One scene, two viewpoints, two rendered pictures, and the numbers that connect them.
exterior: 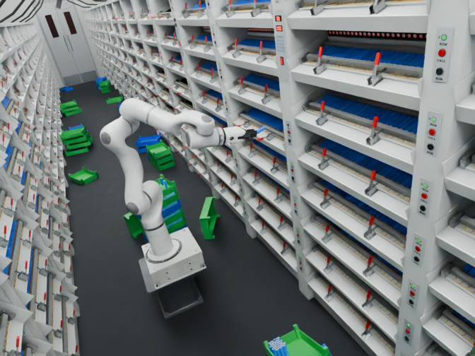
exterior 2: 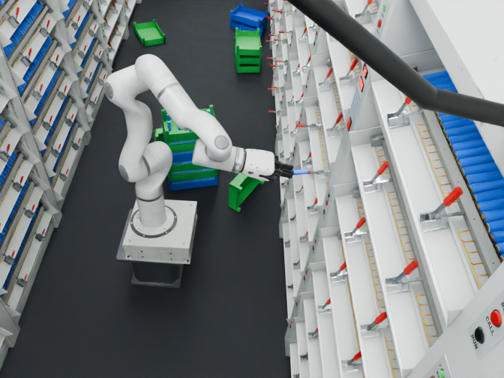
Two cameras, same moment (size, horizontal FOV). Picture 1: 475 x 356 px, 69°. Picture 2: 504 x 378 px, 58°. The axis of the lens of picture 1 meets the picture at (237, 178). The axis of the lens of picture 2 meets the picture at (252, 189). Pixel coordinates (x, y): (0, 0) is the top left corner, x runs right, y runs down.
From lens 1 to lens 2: 72 cm
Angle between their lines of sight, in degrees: 23
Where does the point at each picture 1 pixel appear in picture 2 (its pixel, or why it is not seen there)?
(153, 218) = (147, 189)
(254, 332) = (206, 356)
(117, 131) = (124, 88)
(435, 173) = not seen: outside the picture
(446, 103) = not seen: outside the picture
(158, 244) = (145, 216)
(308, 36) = not seen: hidden behind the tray
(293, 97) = (343, 176)
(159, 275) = (133, 249)
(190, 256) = (174, 247)
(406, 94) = (398, 352)
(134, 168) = (138, 132)
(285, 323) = (242, 367)
